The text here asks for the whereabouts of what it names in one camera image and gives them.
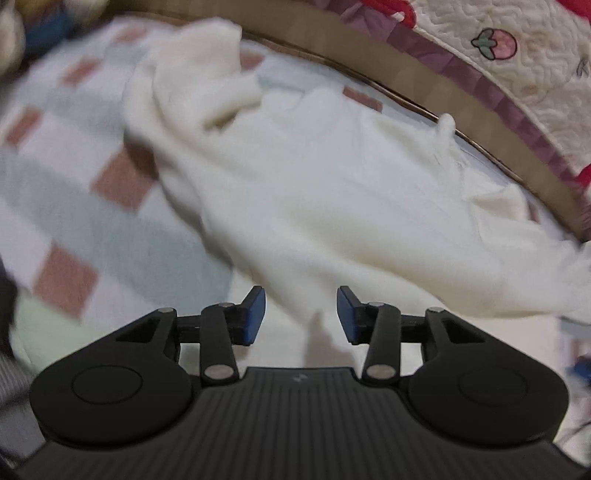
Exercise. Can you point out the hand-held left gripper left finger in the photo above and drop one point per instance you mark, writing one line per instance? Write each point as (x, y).
(256, 314)

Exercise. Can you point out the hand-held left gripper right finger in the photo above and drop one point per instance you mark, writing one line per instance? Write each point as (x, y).
(345, 314)

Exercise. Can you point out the cream fleece garment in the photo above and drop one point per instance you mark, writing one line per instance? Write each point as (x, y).
(323, 184)

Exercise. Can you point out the checkered blanket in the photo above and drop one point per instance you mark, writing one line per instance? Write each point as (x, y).
(138, 258)

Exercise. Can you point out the quilted bedspread with purple ruffle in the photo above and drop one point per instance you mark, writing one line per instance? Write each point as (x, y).
(531, 83)

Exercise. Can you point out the beige plush toy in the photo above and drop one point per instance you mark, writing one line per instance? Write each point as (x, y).
(11, 37)

